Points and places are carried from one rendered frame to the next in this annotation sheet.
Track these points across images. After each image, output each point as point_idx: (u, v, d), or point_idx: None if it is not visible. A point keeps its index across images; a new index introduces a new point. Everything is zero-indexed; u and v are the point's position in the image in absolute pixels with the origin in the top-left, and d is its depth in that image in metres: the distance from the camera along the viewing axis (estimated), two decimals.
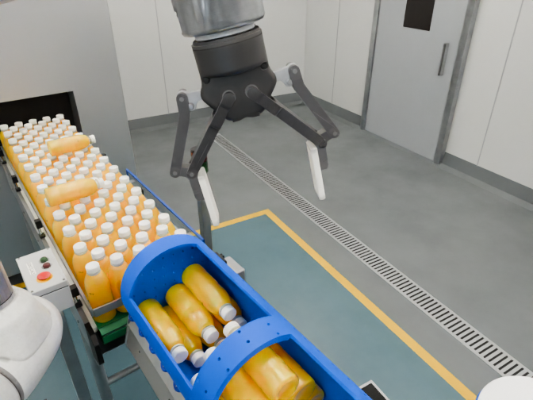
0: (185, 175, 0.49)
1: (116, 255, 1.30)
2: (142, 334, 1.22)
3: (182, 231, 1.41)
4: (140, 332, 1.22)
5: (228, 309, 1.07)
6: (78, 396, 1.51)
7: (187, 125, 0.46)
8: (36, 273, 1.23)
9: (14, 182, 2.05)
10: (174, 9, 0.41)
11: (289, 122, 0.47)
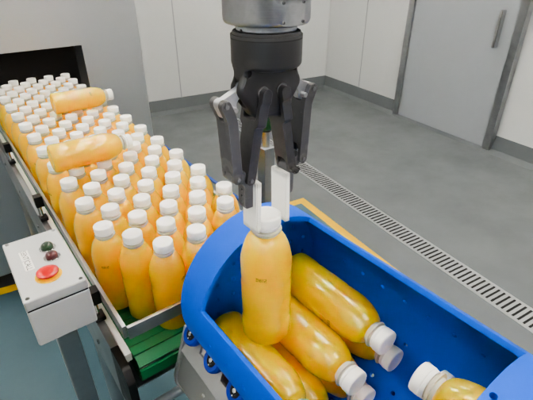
0: None
1: (163, 240, 0.81)
2: (212, 369, 0.73)
3: None
4: (208, 365, 0.74)
5: (385, 334, 0.58)
6: None
7: (291, 107, 0.51)
8: (34, 268, 0.75)
9: (6, 151, 1.57)
10: None
11: (246, 137, 0.49)
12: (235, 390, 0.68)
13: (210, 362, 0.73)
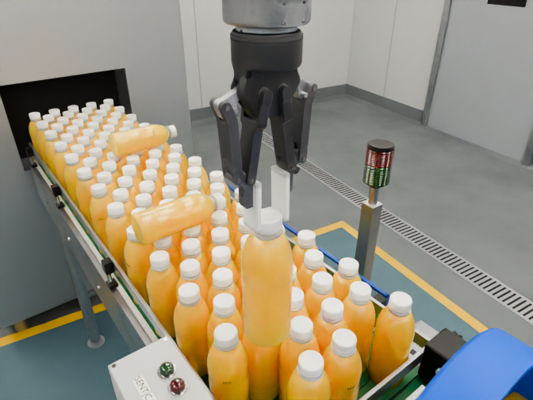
0: None
1: (311, 357, 0.64)
2: None
3: (404, 298, 0.76)
4: None
5: None
6: None
7: (291, 107, 0.51)
8: None
9: (55, 194, 1.39)
10: None
11: (246, 138, 0.49)
12: None
13: None
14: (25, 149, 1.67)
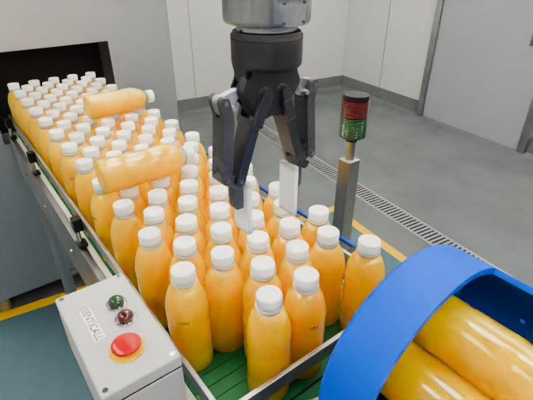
0: None
1: (269, 291, 0.61)
2: None
3: (372, 239, 0.72)
4: None
5: None
6: None
7: (295, 104, 0.51)
8: (105, 337, 0.55)
9: (31, 161, 1.36)
10: None
11: (240, 138, 0.48)
12: None
13: None
14: (4, 121, 1.63)
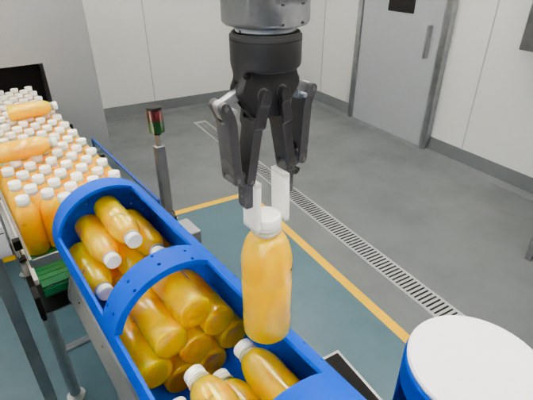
0: None
1: (266, 211, 0.54)
2: None
3: None
4: None
5: (156, 248, 1.05)
6: (26, 356, 1.48)
7: (291, 107, 0.51)
8: None
9: None
10: None
11: (246, 138, 0.48)
12: None
13: None
14: None
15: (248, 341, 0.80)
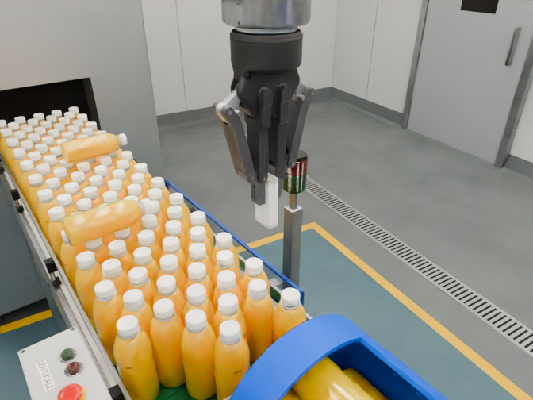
0: (255, 179, 0.49)
1: None
2: None
3: (293, 293, 0.85)
4: None
5: None
6: None
7: (243, 131, 0.45)
8: (55, 387, 0.67)
9: (14, 198, 1.49)
10: None
11: (279, 138, 0.48)
12: None
13: None
14: None
15: None
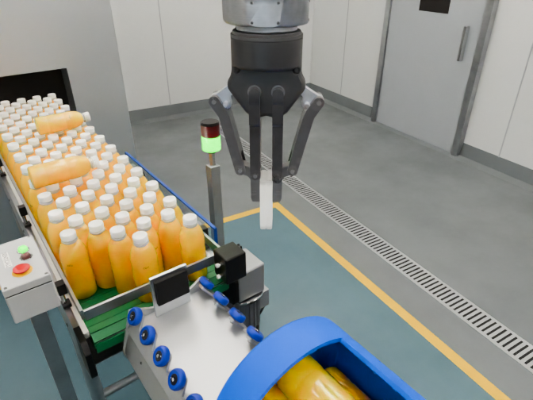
0: (284, 170, 0.52)
1: None
2: (142, 340, 0.98)
3: (191, 216, 1.17)
4: (142, 336, 0.99)
5: None
6: None
7: (301, 117, 0.49)
8: (12, 266, 0.99)
9: None
10: None
11: None
12: (157, 354, 0.93)
13: (143, 336, 0.98)
14: None
15: None
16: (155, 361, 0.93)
